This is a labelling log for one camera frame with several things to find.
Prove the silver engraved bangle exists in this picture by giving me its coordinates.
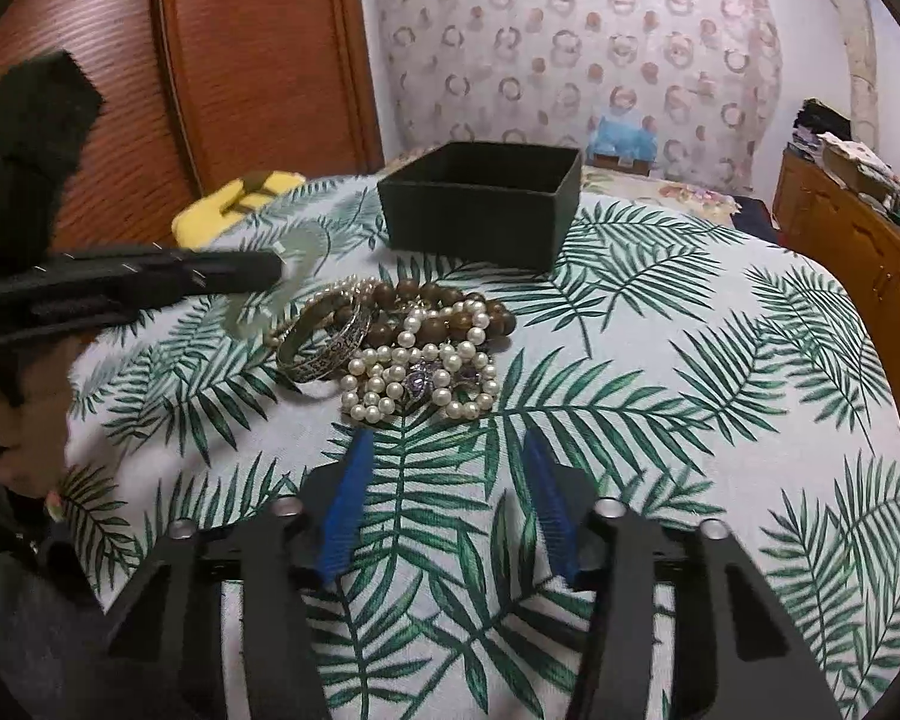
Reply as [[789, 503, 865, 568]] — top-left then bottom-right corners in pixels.
[[276, 289, 372, 383]]

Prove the white pearl necklace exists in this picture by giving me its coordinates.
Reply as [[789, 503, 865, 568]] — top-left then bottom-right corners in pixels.
[[337, 297, 504, 423]]

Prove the brown wooden bead bracelet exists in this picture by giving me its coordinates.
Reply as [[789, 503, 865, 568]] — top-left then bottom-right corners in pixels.
[[360, 278, 518, 350]]

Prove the blue crystal hair clip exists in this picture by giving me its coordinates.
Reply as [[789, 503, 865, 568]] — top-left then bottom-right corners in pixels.
[[401, 361, 496, 401]]

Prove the black open jewelry box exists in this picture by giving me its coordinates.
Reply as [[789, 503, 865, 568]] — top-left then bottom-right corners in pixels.
[[377, 142, 582, 273]]

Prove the person's left hand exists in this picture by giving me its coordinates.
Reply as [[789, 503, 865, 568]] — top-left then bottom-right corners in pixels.
[[0, 338, 82, 530]]

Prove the palm leaf print cloth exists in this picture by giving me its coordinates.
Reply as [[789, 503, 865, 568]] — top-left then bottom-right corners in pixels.
[[61, 177, 900, 718]]

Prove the wooden louvered wardrobe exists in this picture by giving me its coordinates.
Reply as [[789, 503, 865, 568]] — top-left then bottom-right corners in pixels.
[[0, 0, 383, 250]]

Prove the floral bed blanket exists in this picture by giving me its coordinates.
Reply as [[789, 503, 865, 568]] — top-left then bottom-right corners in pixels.
[[377, 146, 777, 242]]

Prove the cardboard box under bag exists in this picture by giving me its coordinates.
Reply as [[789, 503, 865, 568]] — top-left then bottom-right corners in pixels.
[[590, 153, 652, 176]]

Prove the wooden sideboard cabinet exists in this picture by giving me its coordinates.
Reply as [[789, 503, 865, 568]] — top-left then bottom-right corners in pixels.
[[772, 149, 900, 405]]

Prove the blue bag on box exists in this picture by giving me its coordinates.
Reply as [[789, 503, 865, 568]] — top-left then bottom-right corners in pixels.
[[587, 117, 658, 163]]

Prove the stack of folded clothes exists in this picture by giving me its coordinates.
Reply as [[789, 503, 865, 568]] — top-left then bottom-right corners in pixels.
[[788, 98, 852, 163]]

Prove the circle pattern lace curtain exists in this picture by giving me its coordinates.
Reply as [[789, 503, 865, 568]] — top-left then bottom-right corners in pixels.
[[370, 0, 782, 193]]

